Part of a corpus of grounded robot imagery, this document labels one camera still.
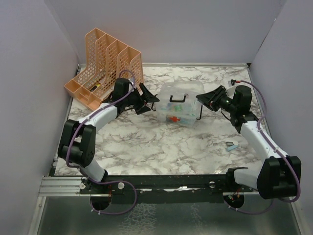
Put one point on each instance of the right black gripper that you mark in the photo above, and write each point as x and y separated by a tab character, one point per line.
209	99

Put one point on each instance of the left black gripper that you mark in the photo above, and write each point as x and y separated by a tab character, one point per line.
141	107

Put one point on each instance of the black box lid handle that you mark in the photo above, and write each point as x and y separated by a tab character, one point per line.
182	99

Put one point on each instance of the clear plastic box lid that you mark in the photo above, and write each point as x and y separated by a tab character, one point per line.
178	89

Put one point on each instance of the clear plastic medicine box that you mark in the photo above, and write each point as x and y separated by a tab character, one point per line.
183	118

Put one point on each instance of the green small medicine box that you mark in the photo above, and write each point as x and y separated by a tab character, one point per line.
177	108

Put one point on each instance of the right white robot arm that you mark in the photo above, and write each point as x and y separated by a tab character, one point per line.
279	176

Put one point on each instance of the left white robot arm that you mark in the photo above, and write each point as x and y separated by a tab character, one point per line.
78	139

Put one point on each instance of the light blue clip item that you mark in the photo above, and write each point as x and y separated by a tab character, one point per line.
230	145

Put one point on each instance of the peach plastic file organizer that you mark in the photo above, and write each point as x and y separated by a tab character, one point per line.
106	57

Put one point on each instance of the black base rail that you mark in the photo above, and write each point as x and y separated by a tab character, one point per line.
162	189

